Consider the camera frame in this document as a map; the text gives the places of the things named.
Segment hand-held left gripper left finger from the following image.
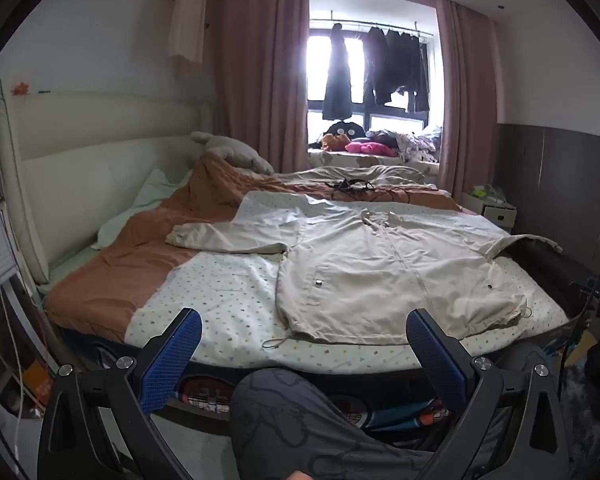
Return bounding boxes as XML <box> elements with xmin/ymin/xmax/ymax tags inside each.
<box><xmin>37</xmin><ymin>307</ymin><xmax>203</xmax><ymax>480</ymax></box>

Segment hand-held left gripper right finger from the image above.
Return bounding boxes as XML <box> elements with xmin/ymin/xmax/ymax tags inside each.
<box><xmin>406</xmin><ymin>308</ymin><xmax>573</xmax><ymax>480</ymax></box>

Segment beige jacket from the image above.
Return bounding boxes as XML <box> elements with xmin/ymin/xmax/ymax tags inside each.
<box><xmin>165</xmin><ymin>195</ymin><xmax>563</xmax><ymax>348</ymax></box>

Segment pile of patterned clothes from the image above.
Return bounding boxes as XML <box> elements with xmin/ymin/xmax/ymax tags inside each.
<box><xmin>367</xmin><ymin>127</ymin><xmax>443</xmax><ymax>163</ymax></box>

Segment black cloth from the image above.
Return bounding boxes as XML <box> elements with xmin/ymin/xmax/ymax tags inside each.
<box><xmin>497</xmin><ymin>234</ymin><xmax>588</xmax><ymax>316</ymax></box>

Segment bed with dotted sheet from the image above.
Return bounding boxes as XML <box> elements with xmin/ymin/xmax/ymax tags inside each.
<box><xmin>125</xmin><ymin>190</ymin><xmax>571</xmax><ymax>368</ymax></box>

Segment orange duvet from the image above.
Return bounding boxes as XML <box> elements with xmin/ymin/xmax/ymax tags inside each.
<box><xmin>45</xmin><ymin>152</ymin><xmax>463</xmax><ymax>333</ymax></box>

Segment person's leg in grey pants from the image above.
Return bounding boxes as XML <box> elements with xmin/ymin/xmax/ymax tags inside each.
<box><xmin>229</xmin><ymin>367</ymin><xmax>481</xmax><ymax>480</ymax></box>

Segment orange box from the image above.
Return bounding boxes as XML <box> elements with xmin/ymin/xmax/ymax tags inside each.
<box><xmin>22</xmin><ymin>360</ymin><xmax>54</xmax><ymax>397</ymax></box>

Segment white nightstand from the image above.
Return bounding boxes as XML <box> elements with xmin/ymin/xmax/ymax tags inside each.
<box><xmin>461</xmin><ymin>190</ymin><xmax>518</xmax><ymax>233</ymax></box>

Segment green and white clutter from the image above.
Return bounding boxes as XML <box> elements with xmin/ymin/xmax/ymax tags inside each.
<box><xmin>470</xmin><ymin>183</ymin><xmax>506</xmax><ymax>206</ymax></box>

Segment light green pillow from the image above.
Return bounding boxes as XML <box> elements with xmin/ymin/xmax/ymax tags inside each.
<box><xmin>92</xmin><ymin>167</ymin><xmax>193</xmax><ymax>251</ymax></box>

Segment cream upholstered bed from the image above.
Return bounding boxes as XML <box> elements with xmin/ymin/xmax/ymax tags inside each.
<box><xmin>0</xmin><ymin>80</ymin><xmax>581</xmax><ymax>441</ymax></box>

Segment cream plush toy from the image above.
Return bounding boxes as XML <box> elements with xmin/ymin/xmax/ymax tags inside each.
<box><xmin>190</xmin><ymin>131</ymin><xmax>276</xmax><ymax>175</ymax></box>

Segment pink plush toy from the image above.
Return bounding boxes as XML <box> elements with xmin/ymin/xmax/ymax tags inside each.
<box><xmin>345</xmin><ymin>140</ymin><xmax>397</xmax><ymax>157</ymax></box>

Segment orange plush toy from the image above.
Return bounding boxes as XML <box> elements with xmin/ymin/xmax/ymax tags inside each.
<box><xmin>321</xmin><ymin>132</ymin><xmax>353</xmax><ymax>152</ymax></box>

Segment pink curtain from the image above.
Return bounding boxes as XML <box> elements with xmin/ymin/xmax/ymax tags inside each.
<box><xmin>215</xmin><ymin>0</ymin><xmax>311</xmax><ymax>176</ymax></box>
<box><xmin>435</xmin><ymin>0</ymin><xmax>498</xmax><ymax>198</ymax></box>

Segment black plush toy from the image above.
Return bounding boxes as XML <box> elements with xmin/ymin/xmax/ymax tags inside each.
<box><xmin>325</xmin><ymin>120</ymin><xmax>366</xmax><ymax>143</ymax></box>

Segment dark hanging shirts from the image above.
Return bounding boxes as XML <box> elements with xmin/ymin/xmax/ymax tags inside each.
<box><xmin>385</xmin><ymin>27</ymin><xmax>431</xmax><ymax>113</ymax></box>

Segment long dark hanging coat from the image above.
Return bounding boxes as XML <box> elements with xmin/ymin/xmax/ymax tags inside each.
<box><xmin>322</xmin><ymin>22</ymin><xmax>353</xmax><ymax>121</ymax></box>

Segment dark hanging jacket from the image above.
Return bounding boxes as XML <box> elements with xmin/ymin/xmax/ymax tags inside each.
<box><xmin>362</xmin><ymin>25</ymin><xmax>391</xmax><ymax>106</ymax></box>

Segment window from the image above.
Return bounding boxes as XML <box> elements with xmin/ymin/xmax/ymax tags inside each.
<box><xmin>307</xmin><ymin>20</ymin><xmax>438</xmax><ymax>148</ymax></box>

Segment cream hanging towel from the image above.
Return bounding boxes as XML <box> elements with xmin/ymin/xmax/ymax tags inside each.
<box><xmin>167</xmin><ymin>0</ymin><xmax>208</xmax><ymax>63</ymax></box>

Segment black cable bundle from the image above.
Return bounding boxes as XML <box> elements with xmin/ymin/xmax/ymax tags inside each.
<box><xmin>327</xmin><ymin>177</ymin><xmax>416</xmax><ymax>203</ymax></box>

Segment metal clothes rail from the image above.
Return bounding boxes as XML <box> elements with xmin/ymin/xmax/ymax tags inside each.
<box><xmin>310</xmin><ymin>17</ymin><xmax>433</xmax><ymax>38</ymax></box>

